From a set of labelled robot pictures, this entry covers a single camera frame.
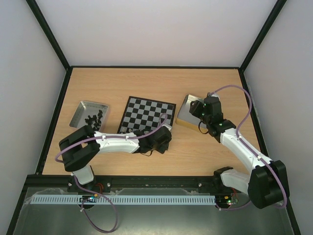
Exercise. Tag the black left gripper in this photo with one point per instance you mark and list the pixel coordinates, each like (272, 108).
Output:
(163, 149)

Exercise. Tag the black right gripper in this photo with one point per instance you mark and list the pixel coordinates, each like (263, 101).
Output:
(195, 107)

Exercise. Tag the gold tin of white pieces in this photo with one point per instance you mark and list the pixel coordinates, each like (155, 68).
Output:
(185, 119)

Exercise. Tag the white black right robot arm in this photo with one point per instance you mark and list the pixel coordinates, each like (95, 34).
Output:
(266, 183)

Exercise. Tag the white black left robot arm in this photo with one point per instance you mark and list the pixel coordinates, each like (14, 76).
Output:
(80, 147)

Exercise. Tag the black white chess board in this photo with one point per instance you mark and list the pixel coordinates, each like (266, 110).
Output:
(146, 114)

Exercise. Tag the black chess piece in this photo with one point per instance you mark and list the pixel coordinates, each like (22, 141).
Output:
(100, 114)
(89, 120)
(96, 126)

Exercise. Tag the silver tray of black pieces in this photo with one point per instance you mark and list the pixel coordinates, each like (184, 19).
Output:
(90, 113)

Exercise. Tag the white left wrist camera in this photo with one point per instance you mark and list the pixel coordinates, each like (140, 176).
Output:
(169, 127)

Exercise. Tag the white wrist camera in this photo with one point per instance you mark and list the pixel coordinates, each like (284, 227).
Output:
(212, 94)
(169, 127)

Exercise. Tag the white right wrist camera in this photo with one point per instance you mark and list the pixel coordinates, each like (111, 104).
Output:
(212, 94)

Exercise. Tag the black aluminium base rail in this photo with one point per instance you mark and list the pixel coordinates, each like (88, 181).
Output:
(106, 184)

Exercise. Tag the light blue cable duct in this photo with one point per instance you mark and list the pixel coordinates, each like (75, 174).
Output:
(124, 200)

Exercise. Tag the black cage frame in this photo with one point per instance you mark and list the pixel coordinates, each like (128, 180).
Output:
(49, 34)

